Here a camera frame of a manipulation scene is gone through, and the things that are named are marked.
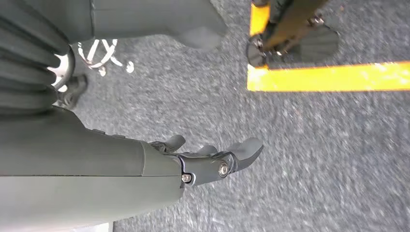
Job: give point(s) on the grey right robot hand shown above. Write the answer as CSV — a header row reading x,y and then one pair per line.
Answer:
x,y
80,176

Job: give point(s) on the chrome chair base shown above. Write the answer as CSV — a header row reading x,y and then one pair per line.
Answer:
x,y
62,69

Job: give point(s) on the yellow floor tape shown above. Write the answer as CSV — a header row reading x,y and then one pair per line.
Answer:
x,y
320,76

